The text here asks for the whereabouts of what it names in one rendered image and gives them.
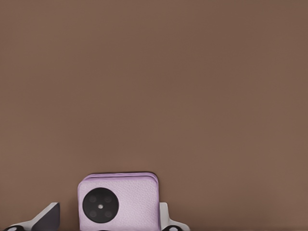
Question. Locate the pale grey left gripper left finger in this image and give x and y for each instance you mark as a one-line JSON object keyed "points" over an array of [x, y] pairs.
{"points": [[47, 216]]}

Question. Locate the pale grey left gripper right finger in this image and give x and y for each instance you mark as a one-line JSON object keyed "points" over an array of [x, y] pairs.
{"points": [[166, 216]]}

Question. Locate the lilac phone with round camera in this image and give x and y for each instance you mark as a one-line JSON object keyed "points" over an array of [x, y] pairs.
{"points": [[134, 204]]}

